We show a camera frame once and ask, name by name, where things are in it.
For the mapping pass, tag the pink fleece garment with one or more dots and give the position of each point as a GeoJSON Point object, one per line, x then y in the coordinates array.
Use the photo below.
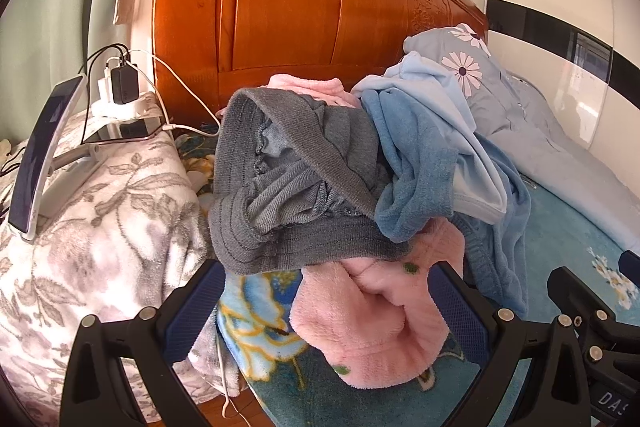
{"type": "Point", "coordinates": [380, 317]}

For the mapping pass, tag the grey floral pillow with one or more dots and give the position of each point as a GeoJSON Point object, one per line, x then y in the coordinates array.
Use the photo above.
{"type": "Point", "coordinates": [540, 147]}

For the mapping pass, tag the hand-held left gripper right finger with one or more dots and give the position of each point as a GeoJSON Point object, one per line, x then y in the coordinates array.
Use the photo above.
{"type": "Point", "coordinates": [460, 307]}

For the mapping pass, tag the smartphone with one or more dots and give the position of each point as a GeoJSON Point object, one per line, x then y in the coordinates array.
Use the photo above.
{"type": "Point", "coordinates": [125, 130]}

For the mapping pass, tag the white power strip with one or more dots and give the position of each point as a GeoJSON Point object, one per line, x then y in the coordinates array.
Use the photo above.
{"type": "Point", "coordinates": [135, 109]}

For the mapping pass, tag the grey knit garment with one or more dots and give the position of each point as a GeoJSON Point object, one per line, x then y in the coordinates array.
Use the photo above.
{"type": "Point", "coordinates": [280, 207]}

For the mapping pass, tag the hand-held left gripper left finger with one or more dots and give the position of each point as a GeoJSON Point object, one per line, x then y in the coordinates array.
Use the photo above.
{"type": "Point", "coordinates": [195, 307]}

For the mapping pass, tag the white tablet stand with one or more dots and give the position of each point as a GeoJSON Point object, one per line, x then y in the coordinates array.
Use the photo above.
{"type": "Point", "coordinates": [70, 187]}

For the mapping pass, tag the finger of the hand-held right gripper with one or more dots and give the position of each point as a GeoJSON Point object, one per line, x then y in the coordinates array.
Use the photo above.
{"type": "Point", "coordinates": [631, 264]}
{"type": "Point", "coordinates": [575, 292]}

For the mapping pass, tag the wooden headboard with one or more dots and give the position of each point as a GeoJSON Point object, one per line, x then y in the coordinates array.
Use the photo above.
{"type": "Point", "coordinates": [285, 7]}

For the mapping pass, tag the tablet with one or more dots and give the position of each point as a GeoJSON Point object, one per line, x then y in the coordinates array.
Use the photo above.
{"type": "Point", "coordinates": [40, 157]}

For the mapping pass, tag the black charger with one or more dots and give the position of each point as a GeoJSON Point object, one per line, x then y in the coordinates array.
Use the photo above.
{"type": "Point", "coordinates": [124, 82]}

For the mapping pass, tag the light blue t-shirt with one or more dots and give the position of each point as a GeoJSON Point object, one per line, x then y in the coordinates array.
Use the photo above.
{"type": "Point", "coordinates": [480, 192]}

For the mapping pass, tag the blue terry garment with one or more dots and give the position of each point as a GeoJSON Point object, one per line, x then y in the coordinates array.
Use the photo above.
{"type": "Point", "coordinates": [415, 157]}

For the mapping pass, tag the teal floral bed blanket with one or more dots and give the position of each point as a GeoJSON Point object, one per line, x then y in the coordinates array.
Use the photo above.
{"type": "Point", "coordinates": [565, 227]}

